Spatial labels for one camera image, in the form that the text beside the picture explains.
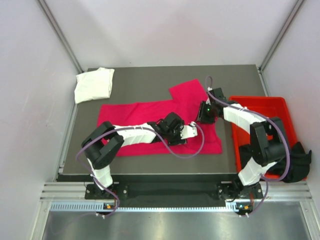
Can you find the red plastic bin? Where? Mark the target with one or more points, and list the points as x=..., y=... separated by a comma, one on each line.
x=268, y=106

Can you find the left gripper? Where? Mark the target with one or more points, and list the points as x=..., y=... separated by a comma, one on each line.
x=177, y=140

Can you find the folded white t-shirt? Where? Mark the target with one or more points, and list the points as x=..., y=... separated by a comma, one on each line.
x=94, y=85

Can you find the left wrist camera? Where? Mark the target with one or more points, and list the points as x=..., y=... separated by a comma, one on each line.
x=189, y=131

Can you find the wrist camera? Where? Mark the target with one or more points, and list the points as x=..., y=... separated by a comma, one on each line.
x=215, y=96
x=189, y=131

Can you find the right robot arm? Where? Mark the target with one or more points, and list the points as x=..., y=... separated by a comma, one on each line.
x=268, y=140

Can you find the left aluminium frame post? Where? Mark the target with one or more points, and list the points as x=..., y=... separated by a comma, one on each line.
x=59, y=34

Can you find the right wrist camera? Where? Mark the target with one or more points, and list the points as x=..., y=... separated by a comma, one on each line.
x=215, y=96

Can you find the aluminium frame post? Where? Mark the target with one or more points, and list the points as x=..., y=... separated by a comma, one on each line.
x=59, y=34
x=281, y=34

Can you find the pink t-shirt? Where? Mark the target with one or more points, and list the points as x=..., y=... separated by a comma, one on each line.
x=185, y=102

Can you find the slotted grey cable duct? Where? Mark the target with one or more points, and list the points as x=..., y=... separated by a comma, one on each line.
x=107, y=207

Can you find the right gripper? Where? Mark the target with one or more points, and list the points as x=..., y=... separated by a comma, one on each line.
x=202, y=118

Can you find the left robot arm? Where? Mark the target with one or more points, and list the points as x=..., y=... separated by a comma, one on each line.
x=100, y=154

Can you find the black t-shirt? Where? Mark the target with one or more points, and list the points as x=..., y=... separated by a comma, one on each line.
x=299, y=163

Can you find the right aluminium frame post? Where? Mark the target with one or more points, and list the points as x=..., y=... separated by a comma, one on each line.
x=281, y=34

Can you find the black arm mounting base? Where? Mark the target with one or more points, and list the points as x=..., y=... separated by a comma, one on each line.
x=180, y=194

